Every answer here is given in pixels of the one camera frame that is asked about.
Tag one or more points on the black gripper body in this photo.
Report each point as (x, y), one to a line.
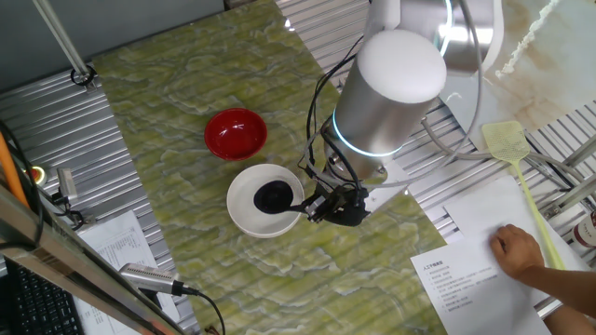
(337, 202)

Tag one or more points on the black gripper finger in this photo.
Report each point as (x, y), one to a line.
(316, 208)
(326, 219)

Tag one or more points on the white ceramic bowl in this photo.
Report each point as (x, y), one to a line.
(251, 218)

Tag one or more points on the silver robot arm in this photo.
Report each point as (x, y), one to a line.
(382, 107)

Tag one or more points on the person right forearm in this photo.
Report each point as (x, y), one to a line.
(563, 288)

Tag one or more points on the person left forearm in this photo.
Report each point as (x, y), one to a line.
(572, 323)

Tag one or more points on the red bowl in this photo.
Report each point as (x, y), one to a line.
(235, 135)

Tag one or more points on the person right hand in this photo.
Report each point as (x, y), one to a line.
(517, 251)

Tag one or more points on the blank white paper sheet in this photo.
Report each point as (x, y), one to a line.
(479, 205)

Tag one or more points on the paper sheet with text list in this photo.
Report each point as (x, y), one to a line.
(465, 293)

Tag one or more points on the green marble pattern mat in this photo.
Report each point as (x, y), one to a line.
(186, 93)

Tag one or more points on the yellow fly swatter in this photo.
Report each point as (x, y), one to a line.
(505, 139)

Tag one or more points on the printed table paper sheet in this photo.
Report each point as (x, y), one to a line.
(116, 242)

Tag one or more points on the aluminium profile bar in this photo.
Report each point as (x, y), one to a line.
(584, 151)
(545, 308)
(572, 195)

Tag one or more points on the white beige marble board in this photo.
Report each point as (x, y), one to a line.
(549, 70)

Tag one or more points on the red white can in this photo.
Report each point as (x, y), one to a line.
(587, 232)

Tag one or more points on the red yellow emergency stop button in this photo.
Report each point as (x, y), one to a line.
(37, 175)

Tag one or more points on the black keyboard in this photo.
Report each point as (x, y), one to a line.
(42, 307)

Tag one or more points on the thin metal pole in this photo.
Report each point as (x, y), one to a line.
(60, 39)

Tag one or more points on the orange tube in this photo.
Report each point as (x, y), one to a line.
(7, 163)

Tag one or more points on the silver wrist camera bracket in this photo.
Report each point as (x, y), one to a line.
(388, 186)

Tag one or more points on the silver depth camera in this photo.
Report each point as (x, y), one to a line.
(149, 277)

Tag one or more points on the silver camera clamp stand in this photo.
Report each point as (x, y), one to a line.
(70, 215)

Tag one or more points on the small silver camera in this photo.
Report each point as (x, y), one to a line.
(67, 183)

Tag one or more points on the large aluminium frame beam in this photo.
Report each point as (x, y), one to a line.
(70, 260)

